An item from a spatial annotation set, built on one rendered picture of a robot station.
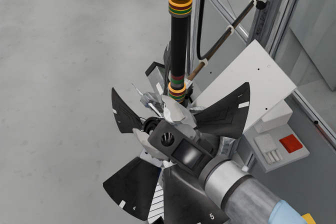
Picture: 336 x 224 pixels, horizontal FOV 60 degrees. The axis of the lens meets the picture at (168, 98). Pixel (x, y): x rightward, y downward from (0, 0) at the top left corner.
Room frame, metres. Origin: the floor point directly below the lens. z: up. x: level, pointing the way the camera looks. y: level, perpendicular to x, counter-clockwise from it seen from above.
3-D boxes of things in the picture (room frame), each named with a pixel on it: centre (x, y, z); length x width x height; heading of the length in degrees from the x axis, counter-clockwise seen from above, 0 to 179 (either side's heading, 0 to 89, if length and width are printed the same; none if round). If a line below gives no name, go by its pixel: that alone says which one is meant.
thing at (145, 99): (0.79, 0.09, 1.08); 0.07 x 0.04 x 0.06; 32
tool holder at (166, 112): (0.47, -0.03, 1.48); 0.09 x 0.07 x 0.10; 146
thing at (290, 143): (0.70, -0.59, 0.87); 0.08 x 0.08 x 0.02; 24
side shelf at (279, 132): (0.77, -0.49, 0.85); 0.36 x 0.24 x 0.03; 21
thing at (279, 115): (0.85, -0.49, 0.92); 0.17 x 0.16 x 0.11; 111
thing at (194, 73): (0.72, -0.19, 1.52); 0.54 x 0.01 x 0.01; 146
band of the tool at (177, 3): (0.46, -0.02, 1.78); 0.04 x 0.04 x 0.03
